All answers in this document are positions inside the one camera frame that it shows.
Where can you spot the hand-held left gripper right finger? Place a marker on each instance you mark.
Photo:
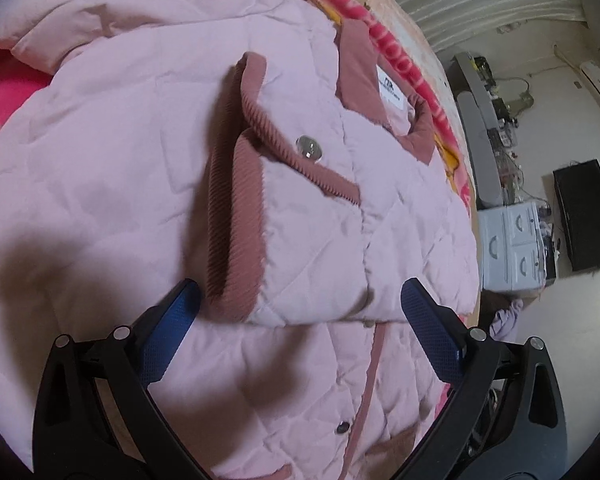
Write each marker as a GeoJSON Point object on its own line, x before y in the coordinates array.
{"type": "Point", "coordinates": [430, 330]}

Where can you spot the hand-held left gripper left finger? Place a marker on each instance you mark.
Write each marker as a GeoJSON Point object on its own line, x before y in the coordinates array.
{"type": "Point", "coordinates": [170, 330]}

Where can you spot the pink quilted jacket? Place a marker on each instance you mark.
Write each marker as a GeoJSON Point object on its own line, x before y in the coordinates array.
{"type": "Point", "coordinates": [130, 160]}

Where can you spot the lilac cloth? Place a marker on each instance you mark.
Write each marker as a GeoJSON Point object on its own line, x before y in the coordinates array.
{"type": "Point", "coordinates": [507, 320]}

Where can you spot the white drawer cabinet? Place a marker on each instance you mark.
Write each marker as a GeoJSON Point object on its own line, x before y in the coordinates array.
{"type": "Point", "coordinates": [510, 245]}

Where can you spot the black flat television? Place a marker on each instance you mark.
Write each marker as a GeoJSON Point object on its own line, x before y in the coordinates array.
{"type": "Point", "coordinates": [585, 210]}

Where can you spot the grey desk with clutter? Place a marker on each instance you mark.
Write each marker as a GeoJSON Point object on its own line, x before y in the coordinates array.
{"type": "Point", "coordinates": [505, 125]}

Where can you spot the grey vanity desk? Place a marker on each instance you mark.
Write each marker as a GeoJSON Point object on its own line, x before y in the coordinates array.
{"type": "Point", "coordinates": [472, 75]}

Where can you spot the pink printed fleece blanket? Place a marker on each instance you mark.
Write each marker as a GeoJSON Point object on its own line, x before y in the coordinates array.
{"type": "Point", "coordinates": [405, 60]}

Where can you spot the bed with tan sheet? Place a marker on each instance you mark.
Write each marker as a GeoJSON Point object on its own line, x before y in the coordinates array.
{"type": "Point", "coordinates": [405, 15]}

